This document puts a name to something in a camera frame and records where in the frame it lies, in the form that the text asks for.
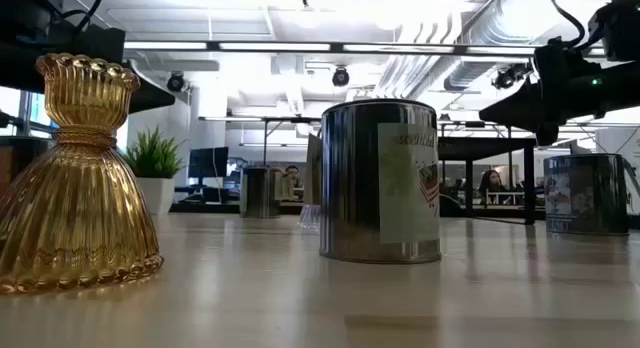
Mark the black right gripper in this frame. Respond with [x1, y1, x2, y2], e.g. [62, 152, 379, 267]
[478, 37, 640, 145]

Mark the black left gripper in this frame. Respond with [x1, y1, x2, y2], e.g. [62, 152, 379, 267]
[0, 27, 176, 114]

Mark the silver tin candle dark label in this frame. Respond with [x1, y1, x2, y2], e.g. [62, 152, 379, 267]
[542, 152, 631, 237]

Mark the amber ribbed glass candle holder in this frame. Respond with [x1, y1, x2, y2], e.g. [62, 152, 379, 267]
[0, 51, 165, 295]

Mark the silver tin candle pale label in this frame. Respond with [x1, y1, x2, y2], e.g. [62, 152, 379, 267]
[318, 98, 443, 265]

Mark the clear glass candle holder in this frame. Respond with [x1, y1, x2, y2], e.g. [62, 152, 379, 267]
[298, 203, 323, 231]

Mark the black ceiling spotlight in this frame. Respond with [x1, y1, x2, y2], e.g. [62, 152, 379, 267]
[165, 71, 187, 94]
[491, 62, 532, 91]
[331, 65, 351, 88]

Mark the green artificial potted plant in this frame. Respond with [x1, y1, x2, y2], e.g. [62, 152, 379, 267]
[121, 126, 187, 217]

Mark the person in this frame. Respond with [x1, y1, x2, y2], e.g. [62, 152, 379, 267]
[281, 163, 305, 190]
[477, 168, 507, 205]

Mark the black computer monitor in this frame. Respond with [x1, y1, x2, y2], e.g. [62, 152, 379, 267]
[187, 146, 230, 180]

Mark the black office desk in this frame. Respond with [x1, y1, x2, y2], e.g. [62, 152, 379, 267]
[168, 185, 242, 215]

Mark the black ceiling light track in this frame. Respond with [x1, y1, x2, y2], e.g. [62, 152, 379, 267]
[122, 39, 539, 57]

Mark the silver ventilation duct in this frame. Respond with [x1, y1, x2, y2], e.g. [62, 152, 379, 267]
[442, 0, 556, 93]

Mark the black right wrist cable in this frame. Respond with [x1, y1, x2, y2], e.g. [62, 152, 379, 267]
[548, 0, 587, 48]

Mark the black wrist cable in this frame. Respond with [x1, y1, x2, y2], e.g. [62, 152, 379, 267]
[69, 0, 107, 39]
[548, 0, 587, 48]

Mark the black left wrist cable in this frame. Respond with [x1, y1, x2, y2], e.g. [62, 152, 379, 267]
[69, 0, 107, 39]

